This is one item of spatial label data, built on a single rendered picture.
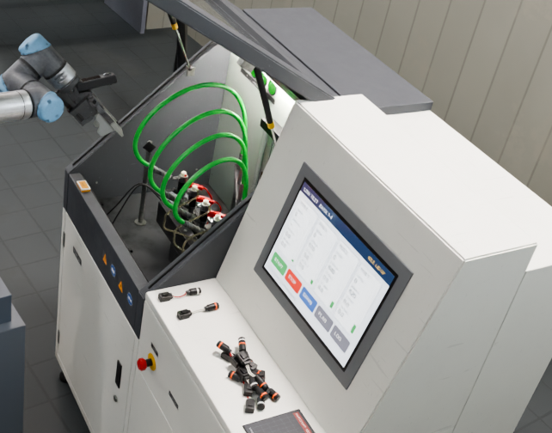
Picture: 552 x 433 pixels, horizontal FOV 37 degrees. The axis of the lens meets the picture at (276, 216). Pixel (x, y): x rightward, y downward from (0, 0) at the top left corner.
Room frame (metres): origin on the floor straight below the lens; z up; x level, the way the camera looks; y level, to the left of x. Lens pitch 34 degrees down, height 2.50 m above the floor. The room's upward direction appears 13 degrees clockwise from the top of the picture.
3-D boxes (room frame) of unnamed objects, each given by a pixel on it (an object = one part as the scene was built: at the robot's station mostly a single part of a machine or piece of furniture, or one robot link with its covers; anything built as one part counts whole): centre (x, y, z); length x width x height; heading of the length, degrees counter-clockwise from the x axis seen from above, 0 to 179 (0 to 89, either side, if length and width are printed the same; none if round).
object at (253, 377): (1.52, -0.01, 1.01); 0.23 x 0.11 x 0.06; 37
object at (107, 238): (2.06, 0.50, 0.87); 0.62 x 0.04 x 0.16; 37
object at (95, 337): (2.05, 0.52, 0.44); 0.65 x 0.02 x 0.68; 37
